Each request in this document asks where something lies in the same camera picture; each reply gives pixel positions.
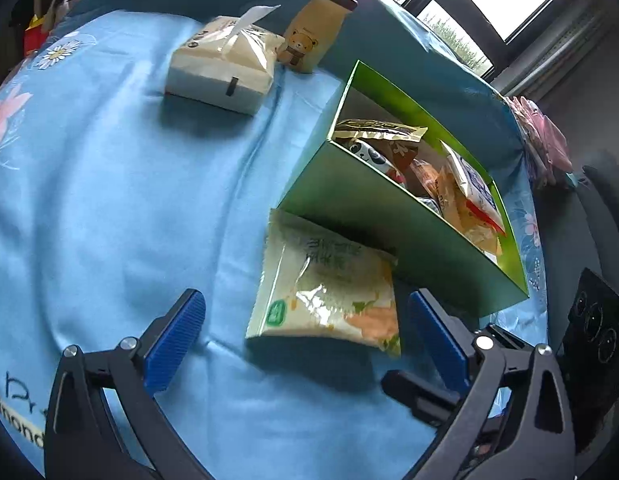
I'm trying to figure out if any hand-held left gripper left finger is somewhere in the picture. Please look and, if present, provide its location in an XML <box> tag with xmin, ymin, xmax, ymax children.
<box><xmin>43</xmin><ymin>288</ymin><xmax>207</xmax><ymax>480</ymax></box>

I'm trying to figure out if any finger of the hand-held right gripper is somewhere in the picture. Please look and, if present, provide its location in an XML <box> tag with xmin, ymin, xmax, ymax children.
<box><xmin>475</xmin><ymin>323</ymin><xmax>536</xmax><ymax>352</ymax></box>
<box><xmin>382</xmin><ymin>369</ymin><xmax>465</xmax><ymax>428</ymax></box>

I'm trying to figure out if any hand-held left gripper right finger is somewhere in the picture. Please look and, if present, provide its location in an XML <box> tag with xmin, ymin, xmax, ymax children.
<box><xmin>408</xmin><ymin>289</ymin><xmax>576</xmax><ymax>480</ymax></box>

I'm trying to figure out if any green cardboard box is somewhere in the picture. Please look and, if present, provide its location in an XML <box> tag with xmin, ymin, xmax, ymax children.
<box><xmin>276</xmin><ymin>60</ymin><xmax>530</xmax><ymax>317</ymax></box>

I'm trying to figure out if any pale green snack packet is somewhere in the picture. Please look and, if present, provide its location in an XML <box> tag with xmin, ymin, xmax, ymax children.
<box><xmin>245</xmin><ymin>208</ymin><xmax>403</xmax><ymax>358</ymax></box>

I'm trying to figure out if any pale orange snack packet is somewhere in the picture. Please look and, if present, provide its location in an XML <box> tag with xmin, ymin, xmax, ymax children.
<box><xmin>409</xmin><ymin>160</ymin><xmax>503</xmax><ymax>261</ymax></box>

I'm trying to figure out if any white blue snack packet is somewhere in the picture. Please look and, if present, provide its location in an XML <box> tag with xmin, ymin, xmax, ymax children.
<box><xmin>442</xmin><ymin>141</ymin><xmax>507</xmax><ymax>233</ymax></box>

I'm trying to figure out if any orange panda snack packet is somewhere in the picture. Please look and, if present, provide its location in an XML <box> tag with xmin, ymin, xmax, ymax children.
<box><xmin>345</xmin><ymin>139</ymin><xmax>423</xmax><ymax>196</ymax></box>

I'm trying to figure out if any yellow purple snack packet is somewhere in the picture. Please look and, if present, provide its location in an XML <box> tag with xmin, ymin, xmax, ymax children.
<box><xmin>333</xmin><ymin>118</ymin><xmax>429</xmax><ymax>143</ymax></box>

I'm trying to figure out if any dark chair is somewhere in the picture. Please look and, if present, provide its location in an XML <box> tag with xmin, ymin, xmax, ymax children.
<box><xmin>579</xmin><ymin>162</ymin><xmax>619</xmax><ymax>266</ymax></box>

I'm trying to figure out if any blue floral blanket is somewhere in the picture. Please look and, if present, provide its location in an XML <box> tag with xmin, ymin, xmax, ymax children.
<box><xmin>0</xmin><ymin>0</ymin><xmax>550</xmax><ymax>480</ymax></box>

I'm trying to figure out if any pink cloth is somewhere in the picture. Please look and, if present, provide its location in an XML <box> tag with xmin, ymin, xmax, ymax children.
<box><xmin>504</xmin><ymin>95</ymin><xmax>574</xmax><ymax>188</ymax></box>

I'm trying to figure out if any cream tissue pack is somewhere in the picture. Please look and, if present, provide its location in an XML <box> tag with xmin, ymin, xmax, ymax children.
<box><xmin>164</xmin><ymin>5</ymin><xmax>286</xmax><ymax>116</ymax></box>

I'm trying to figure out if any yellow bear-print bottle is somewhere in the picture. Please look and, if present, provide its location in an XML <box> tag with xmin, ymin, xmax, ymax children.
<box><xmin>280</xmin><ymin>0</ymin><xmax>359</xmax><ymax>75</ymax></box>

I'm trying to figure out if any red yellow carton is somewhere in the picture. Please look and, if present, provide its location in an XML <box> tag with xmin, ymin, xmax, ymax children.
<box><xmin>24</xmin><ymin>14</ymin><xmax>47</xmax><ymax>56</ymax></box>

